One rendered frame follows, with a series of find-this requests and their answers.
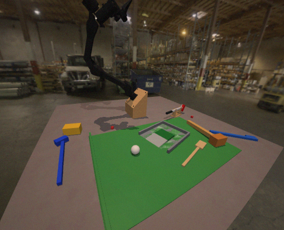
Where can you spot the green putting mat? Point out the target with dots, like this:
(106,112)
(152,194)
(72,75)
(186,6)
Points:
(135,186)

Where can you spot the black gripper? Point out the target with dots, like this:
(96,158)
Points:
(111,7)

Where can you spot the white golf ball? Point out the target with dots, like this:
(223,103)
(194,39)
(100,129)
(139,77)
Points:
(135,149)

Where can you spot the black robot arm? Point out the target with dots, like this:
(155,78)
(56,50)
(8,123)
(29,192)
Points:
(92,27)

